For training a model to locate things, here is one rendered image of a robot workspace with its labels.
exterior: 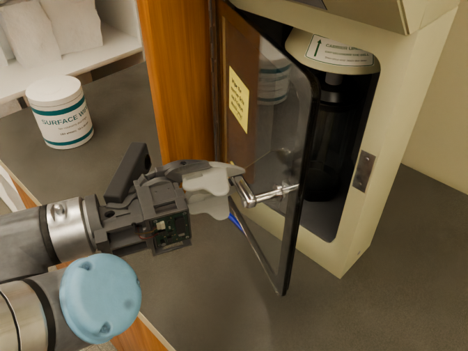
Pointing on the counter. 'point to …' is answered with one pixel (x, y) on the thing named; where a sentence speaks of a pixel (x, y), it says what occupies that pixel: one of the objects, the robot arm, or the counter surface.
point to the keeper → (363, 170)
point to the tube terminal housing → (352, 216)
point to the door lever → (247, 196)
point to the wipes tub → (60, 111)
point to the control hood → (379, 12)
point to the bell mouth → (330, 54)
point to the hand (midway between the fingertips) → (234, 175)
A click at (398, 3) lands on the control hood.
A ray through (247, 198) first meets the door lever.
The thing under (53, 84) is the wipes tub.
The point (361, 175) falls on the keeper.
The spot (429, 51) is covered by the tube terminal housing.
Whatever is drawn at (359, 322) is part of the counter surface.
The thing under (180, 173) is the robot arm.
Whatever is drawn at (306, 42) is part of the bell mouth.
